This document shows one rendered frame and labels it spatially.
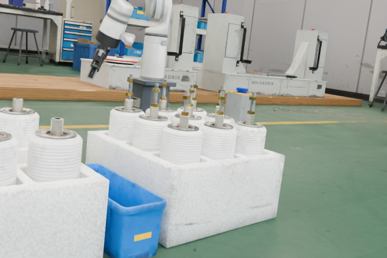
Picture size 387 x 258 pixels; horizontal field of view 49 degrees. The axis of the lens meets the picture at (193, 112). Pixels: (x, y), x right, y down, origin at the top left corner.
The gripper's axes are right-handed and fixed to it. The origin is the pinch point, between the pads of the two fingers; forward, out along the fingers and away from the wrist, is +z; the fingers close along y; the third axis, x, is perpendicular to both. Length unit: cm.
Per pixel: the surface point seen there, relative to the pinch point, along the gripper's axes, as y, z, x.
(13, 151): 69, -5, -3
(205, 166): 48, -7, 34
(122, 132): 29.0, 1.8, 14.9
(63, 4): -630, 120, -130
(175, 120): 28.3, -7.1, 26.0
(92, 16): -612, 113, -76
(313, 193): 9, 3, 83
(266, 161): 35, -10, 51
